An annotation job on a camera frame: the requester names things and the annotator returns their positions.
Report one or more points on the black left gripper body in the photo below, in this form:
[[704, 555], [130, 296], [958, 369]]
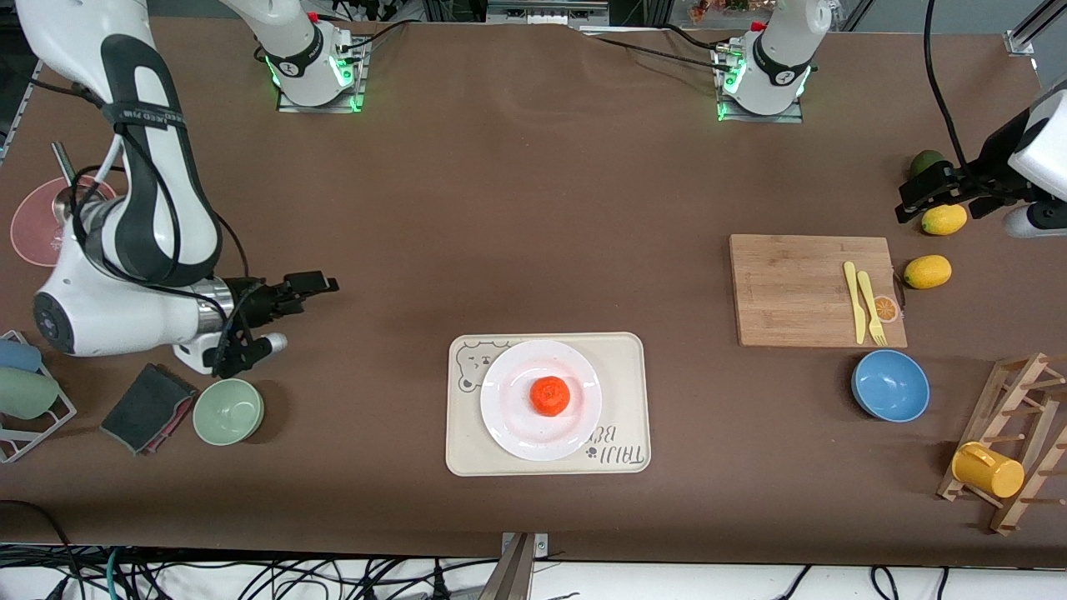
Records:
[[990, 164]]

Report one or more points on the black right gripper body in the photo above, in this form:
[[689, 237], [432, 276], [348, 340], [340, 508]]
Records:
[[252, 299]]

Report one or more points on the white round plate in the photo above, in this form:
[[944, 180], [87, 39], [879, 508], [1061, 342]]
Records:
[[517, 425]]

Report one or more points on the orange fruit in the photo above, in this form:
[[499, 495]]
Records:
[[550, 396]]

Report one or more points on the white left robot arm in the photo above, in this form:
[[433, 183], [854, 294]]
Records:
[[1046, 142]]

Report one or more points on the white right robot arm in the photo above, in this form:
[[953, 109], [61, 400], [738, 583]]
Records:
[[108, 308]]

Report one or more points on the green avocado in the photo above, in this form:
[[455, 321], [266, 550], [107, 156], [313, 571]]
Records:
[[927, 158]]

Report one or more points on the yellow lemon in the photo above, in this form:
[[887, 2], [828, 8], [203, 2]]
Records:
[[944, 219], [928, 272]]

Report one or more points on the orange slice charm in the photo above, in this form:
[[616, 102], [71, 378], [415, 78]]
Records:
[[886, 309]]

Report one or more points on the pale green bowl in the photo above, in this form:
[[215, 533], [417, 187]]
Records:
[[228, 412]]

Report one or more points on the yellow plastic knife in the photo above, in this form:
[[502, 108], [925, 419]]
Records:
[[854, 300]]

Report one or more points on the yellow plastic fork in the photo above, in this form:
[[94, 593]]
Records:
[[878, 336]]

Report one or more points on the dark grey folded cloth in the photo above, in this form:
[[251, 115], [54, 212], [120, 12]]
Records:
[[146, 408]]

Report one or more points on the aluminium corner profile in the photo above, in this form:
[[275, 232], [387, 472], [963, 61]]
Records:
[[21, 104], [1021, 37]]

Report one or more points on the wooden cutting board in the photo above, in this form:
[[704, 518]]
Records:
[[783, 292]]

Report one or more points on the blue bowl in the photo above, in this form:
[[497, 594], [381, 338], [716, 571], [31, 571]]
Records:
[[890, 387]]

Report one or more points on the wooden mug rack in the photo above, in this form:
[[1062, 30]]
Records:
[[1021, 392]]

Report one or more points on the pink ribbed bowl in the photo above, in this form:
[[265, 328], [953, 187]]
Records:
[[33, 229]]

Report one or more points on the metal scoop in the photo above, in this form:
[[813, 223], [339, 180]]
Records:
[[65, 162]]

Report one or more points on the blue cup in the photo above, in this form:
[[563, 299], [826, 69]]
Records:
[[18, 356]]

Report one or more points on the pale green cup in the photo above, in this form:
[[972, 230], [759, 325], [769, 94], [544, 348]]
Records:
[[25, 393]]

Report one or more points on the yellow mug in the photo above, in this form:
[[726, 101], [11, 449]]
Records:
[[988, 471]]

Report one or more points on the cream bear print tray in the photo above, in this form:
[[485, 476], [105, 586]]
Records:
[[625, 375]]

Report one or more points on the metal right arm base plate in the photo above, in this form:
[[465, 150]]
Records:
[[321, 109]]

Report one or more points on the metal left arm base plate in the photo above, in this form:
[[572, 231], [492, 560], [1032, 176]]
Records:
[[763, 119]]

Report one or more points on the metal table bracket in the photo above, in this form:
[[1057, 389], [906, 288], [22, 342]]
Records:
[[513, 575]]

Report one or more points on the aluminium frame beam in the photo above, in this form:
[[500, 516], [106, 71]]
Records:
[[546, 12]]

